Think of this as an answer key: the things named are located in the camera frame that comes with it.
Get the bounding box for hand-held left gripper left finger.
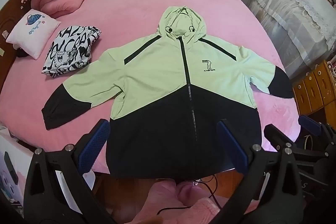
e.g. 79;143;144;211
24;120;116;224

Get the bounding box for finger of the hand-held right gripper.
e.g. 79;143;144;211
264;124;292;151
299;116;328;136

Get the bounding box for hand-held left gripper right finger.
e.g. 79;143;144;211
217;120;313;224

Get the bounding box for green and black hooded jacket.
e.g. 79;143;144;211
41;6;294;179

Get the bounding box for wooden drawer cabinet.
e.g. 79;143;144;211
292;60;336;125

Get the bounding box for person's pink trousers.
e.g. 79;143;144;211
147;179;260;224

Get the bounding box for black white printed folded garment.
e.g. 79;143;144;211
41;25;102;78

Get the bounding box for lace-covered furniture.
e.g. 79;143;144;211
239;0;336;77

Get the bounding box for white cartoon print cushion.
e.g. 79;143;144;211
6;9;62;60

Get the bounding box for pink plush bed blanket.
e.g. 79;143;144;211
0;0;302;177

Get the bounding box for wooden headboard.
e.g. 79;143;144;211
0;0;34;88

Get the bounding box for black cable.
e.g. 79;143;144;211
157;174;223;222

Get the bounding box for white charger cables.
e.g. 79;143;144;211
325;60;336;75

